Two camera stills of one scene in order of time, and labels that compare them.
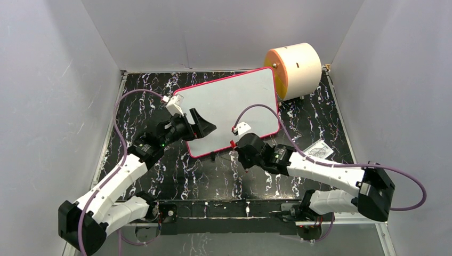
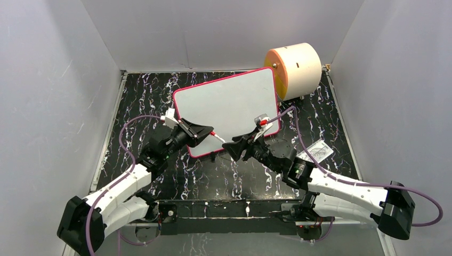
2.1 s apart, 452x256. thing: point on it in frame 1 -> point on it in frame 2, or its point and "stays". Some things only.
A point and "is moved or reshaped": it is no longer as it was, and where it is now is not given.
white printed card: [321, 150] stays
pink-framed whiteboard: [250, 96] stays
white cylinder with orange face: [297, 69] stays
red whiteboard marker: [233, 144] is moved or reshaped
